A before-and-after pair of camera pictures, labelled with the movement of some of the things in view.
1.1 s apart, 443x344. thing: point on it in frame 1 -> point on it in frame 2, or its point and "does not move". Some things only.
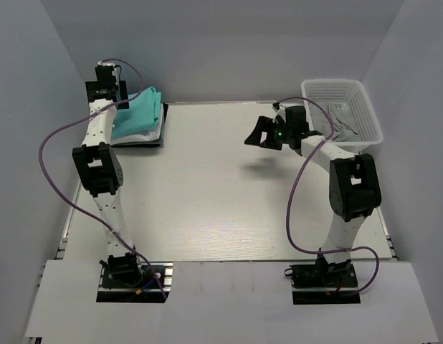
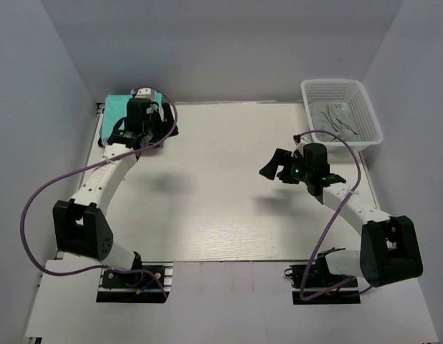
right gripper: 263,125 -> 279,158
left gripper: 121,86 -> 165,125
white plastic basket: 357,127 does not move
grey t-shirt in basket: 341,115 does not move
